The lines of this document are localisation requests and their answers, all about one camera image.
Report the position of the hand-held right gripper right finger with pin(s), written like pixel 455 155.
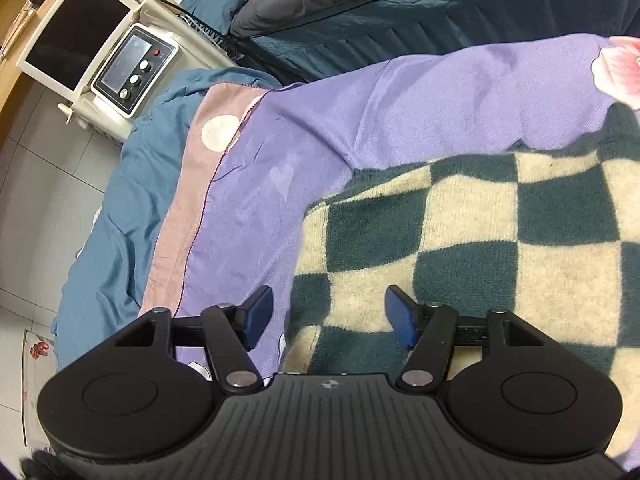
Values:
pixel 400 317

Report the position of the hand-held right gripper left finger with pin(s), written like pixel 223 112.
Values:
pixel 260 315

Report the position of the green cream checkered fleece cloth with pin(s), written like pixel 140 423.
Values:
pixel 475 240

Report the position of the purple floral bedsheet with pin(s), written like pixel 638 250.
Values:
pixel 300 160

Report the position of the blue bed cover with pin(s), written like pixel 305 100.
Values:
pixel 125 200

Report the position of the dark fuzzy cloth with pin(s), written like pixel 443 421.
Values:
pixel 40 462

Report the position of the dark teal quilt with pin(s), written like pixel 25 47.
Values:
pixel 450 15

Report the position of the white machine with control panel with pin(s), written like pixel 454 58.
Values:
pixel 155 20

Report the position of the white framed monitor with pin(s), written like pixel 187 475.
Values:
pixel 75 30

